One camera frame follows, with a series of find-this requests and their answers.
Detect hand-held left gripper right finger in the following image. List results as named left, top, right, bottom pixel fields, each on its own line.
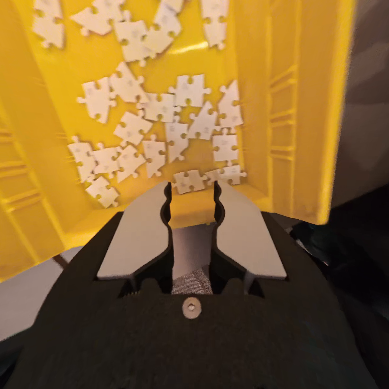
left=212, top=181, right=287, bottom=294

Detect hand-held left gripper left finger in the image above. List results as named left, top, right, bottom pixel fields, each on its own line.
left=97, top=181, right=174, bottom=294

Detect yellow box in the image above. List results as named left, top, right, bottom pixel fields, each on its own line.
left=0, top=0, right=357, bottom=284

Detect batch of white puzzle pieces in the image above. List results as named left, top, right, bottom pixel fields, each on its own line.
left=32, top=0, right=248, bottom=209

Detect person's dark trousers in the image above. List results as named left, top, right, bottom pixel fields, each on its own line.
left=289, top=188, right=389, bottom=389

